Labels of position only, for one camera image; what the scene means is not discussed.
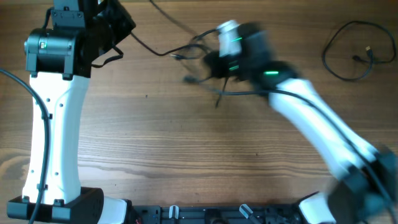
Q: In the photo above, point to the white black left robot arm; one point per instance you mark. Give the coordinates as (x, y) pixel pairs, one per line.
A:
(60, 56)

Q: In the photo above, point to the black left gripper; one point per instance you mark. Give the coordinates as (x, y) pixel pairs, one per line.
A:
(114, 8)

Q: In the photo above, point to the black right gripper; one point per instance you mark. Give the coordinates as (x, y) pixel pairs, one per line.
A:
(215, 68)

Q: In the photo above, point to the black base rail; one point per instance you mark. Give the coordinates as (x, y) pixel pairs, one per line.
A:
(269, 214)

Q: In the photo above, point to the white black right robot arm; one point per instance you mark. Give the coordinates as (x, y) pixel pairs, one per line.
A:
(365, 176)

